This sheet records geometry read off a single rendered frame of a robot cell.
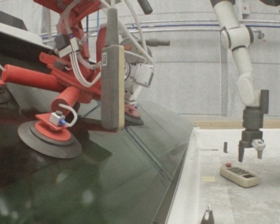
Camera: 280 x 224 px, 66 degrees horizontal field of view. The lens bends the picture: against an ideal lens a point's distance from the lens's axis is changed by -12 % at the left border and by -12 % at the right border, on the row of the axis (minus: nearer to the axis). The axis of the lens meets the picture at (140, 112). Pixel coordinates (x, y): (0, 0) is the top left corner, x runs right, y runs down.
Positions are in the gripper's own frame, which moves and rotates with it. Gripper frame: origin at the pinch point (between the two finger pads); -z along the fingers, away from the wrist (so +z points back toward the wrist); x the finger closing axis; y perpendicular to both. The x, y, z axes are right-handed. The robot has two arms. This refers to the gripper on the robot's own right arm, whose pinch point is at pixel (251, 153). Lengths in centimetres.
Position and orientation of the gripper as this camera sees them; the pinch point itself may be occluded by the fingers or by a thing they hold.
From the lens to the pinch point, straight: 104.2
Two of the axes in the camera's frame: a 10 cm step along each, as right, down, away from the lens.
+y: -2.7, -0.8, 9.6
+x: 9.6, -0.2, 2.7
